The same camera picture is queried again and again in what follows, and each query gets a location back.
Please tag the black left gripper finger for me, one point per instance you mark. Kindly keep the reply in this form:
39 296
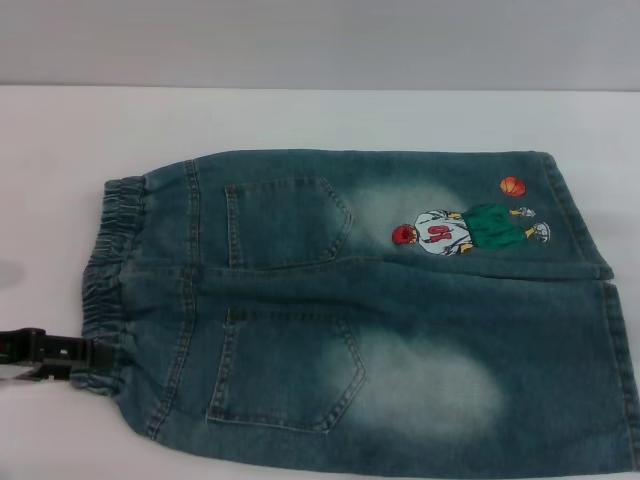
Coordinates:
50 369
55 345

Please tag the blue denim shorts with cartoon print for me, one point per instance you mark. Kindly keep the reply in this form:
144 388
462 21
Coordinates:
400 350

